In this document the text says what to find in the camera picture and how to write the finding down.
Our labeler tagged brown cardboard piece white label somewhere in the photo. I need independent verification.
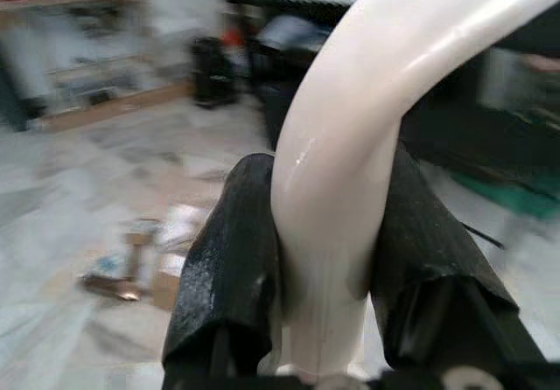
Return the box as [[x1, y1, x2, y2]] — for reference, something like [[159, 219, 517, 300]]
[[150, 204, 212, 312]]

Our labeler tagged wooden shelf unit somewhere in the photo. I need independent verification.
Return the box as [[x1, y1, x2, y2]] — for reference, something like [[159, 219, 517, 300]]
[[0, 0, 193, 134]]

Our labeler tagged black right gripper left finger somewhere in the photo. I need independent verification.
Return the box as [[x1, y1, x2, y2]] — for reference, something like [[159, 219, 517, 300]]
[[161, 152, 288, 390]]

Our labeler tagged black bag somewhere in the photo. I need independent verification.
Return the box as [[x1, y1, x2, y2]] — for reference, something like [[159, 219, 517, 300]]
[[244, 13, 333, 149]]

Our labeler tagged red cloth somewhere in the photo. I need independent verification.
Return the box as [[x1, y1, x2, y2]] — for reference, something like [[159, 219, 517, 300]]
[[221, 29, 245, 49]]

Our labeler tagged black bin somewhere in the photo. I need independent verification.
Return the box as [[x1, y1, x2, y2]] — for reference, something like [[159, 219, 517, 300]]
[[190, 35, 241, 110]]

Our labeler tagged green cloth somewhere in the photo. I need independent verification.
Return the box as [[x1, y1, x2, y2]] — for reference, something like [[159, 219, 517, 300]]
[[450, 169, 560, 221]]

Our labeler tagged dark brown wrapper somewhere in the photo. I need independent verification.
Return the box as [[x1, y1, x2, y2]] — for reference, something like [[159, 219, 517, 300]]
[[80, 274, 149, 303]]

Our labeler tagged thin black stand leg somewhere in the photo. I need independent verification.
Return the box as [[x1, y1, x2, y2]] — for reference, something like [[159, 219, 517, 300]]
[[463, 223, 505, 250]]

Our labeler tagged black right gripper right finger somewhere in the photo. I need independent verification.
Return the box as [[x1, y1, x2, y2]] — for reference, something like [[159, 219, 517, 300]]
[[370, 140, 550, 372]]

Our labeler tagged white long-handled dustpan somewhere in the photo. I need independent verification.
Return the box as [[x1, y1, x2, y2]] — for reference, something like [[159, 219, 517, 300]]
[[269, 0, 560, 382]]

